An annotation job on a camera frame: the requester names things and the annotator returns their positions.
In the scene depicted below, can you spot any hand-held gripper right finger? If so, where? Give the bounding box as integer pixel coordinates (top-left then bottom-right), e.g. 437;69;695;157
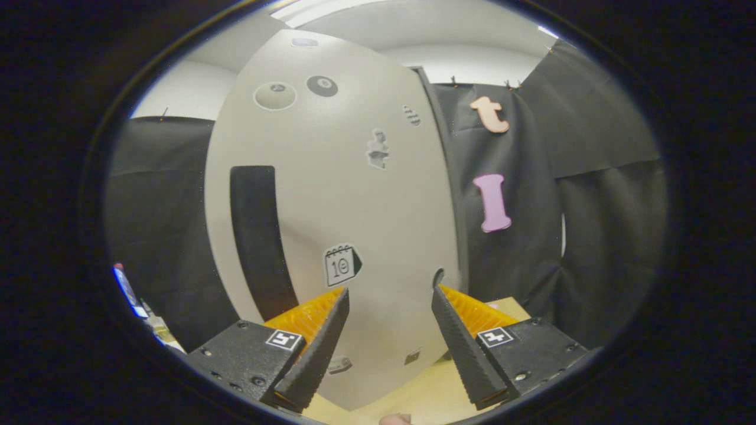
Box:
431;285;592;412

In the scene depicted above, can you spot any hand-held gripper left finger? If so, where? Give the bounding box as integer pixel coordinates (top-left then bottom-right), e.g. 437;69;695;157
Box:
187;286;351;414

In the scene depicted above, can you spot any black door handle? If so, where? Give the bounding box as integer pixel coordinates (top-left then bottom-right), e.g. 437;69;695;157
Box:
229;165;300;322

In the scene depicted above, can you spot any grey shoe cabinet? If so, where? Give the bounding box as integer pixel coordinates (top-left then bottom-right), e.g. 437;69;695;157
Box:
410;66;471;361

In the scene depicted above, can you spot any white shoe cabinet door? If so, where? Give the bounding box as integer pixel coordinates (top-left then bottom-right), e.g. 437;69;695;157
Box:
204;28;461;412

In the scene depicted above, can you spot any pale blurred object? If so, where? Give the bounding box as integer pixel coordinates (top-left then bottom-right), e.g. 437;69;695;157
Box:
145;301;178;346

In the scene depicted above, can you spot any blue white object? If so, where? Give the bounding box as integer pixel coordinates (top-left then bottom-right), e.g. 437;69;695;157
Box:
113;263;148;319

